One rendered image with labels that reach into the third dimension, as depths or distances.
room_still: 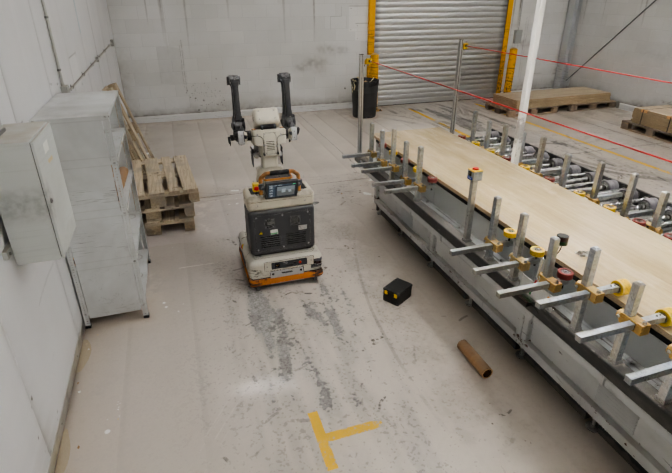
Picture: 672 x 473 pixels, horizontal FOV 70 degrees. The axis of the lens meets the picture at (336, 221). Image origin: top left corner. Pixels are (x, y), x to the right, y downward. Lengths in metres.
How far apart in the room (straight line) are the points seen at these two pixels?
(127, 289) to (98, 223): 0.56
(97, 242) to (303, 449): 1.96
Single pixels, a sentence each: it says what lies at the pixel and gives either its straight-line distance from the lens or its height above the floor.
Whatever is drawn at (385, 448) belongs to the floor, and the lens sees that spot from 2.93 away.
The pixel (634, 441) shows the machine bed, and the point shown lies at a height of 0.17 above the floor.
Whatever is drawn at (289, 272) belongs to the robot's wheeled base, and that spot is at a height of 0.14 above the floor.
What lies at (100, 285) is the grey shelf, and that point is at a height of 0.35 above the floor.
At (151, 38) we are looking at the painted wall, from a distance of 9.71.
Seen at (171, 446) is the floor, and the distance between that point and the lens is 3.06.
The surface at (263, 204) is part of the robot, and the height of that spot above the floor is 0.75.
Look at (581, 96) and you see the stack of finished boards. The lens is 11.42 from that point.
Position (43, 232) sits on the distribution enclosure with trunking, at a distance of 2.71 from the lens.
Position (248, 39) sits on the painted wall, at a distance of 9.82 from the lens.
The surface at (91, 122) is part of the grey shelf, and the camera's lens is 3.43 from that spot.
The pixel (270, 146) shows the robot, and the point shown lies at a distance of 4.03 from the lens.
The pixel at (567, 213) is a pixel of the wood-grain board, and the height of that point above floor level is 0.90.
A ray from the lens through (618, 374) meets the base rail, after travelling 2.62.
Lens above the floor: 2.26
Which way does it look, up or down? 26 degrees down
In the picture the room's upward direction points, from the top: straight up
